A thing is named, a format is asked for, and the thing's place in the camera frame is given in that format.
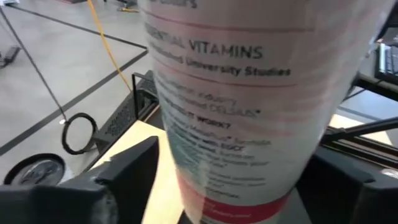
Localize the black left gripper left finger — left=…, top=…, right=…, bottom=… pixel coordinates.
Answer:
left=0, top=135, right=160, bottom=224

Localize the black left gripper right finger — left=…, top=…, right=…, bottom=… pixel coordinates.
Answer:
left=295, top=145, right=398, bottom=224

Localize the white Celsius can red band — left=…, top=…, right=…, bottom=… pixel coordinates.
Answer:
left=138, top=0, right=396, bottom=224

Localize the black keyboard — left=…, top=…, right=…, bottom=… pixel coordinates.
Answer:
left=374, top=43, right=398, bottom=77

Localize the black power strip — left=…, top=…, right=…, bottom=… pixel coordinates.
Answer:
left=0, top=45, right=21, bottom=68

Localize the black cable with coil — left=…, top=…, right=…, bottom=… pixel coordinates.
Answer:
left=0, top=6, right=99, bottom=156

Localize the black diagonal frame strut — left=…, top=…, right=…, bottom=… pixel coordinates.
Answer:
left=323, top=116, right=398, bottom=144

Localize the yellow cable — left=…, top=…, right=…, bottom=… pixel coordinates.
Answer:
left=86, top=0, right=133, bottom=93

